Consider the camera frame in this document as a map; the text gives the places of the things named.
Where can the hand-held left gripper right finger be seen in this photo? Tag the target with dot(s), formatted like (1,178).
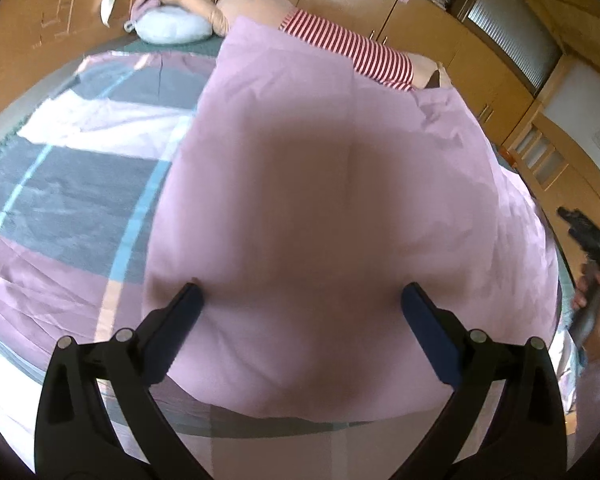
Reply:
(430,330)

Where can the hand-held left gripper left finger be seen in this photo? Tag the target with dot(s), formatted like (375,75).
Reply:
(175,330)

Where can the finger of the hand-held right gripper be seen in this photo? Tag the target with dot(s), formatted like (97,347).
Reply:
(575,222)

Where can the large pink garment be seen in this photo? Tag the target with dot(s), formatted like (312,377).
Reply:
(330,185)

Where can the wooden glass-door cabinet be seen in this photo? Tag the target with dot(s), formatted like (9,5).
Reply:
(570,185)

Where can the plaid blanket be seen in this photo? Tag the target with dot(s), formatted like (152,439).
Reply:
(80,185)

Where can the grey window blind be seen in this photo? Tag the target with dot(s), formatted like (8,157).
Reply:
(520,30)

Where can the wooden wardrobe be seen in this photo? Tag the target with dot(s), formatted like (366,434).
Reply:
(430,25)

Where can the white pillow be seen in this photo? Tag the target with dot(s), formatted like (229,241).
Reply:
(170,27)

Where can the wooden headboard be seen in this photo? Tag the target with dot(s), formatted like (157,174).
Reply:
(45,25)

